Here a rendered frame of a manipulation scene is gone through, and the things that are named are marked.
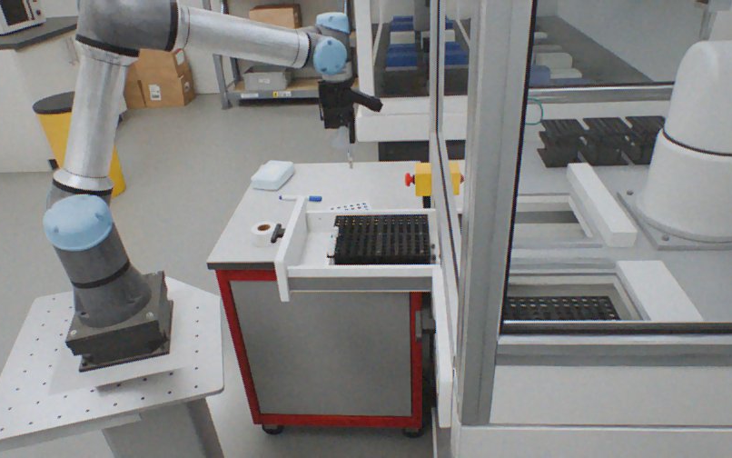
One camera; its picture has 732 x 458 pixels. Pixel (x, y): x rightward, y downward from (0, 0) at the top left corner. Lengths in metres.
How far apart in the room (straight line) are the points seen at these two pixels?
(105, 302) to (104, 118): 0.36
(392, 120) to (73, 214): 1.17
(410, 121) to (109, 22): 1.16
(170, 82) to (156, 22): 4.55
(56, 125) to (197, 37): 2.69
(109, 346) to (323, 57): 0.73
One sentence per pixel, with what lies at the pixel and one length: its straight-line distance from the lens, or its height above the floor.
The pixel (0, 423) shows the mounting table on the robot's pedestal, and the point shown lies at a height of 0.76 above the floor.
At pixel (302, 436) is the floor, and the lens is 1.94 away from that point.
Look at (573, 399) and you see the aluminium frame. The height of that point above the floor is 0.99.
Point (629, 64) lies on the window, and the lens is 0.53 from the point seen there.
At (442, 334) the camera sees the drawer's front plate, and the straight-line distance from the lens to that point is 0.88.
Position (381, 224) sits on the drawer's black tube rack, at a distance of 1.22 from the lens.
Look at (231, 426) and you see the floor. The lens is 2.03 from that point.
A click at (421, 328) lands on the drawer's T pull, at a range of 0.91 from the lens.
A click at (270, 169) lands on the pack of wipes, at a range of 1.80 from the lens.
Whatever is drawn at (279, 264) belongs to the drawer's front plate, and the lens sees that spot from 1.09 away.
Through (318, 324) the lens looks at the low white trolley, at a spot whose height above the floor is 0.53.
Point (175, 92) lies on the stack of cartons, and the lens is 5.58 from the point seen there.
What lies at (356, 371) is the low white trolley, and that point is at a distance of 1.64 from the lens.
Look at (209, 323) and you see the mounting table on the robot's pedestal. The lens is 1.24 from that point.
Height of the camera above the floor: 1.52
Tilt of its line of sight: 31 degrees down
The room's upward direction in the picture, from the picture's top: 4 degrees counter-clockwise
